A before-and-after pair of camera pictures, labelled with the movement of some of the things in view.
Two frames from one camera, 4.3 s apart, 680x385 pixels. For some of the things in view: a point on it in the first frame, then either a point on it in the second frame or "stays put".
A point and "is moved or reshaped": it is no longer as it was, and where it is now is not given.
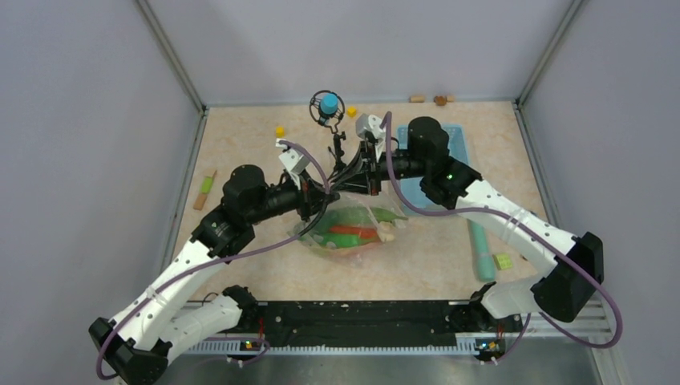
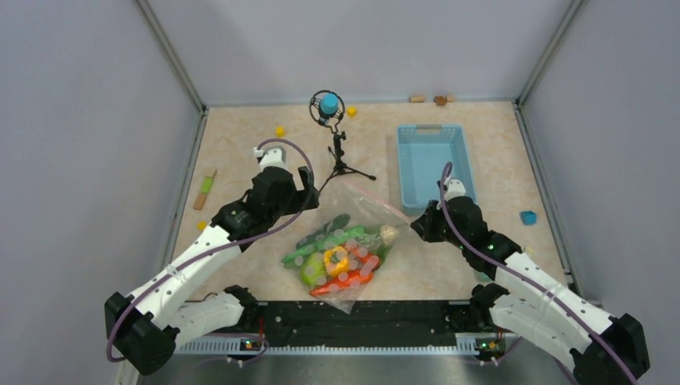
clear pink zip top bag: (353, 223) is moved or reshaped
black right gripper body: (373, 176) to (433, 228)
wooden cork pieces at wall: (440, 100) stays put
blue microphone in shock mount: (325, 107) stays put
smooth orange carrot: (363, 232) to (354, 279)
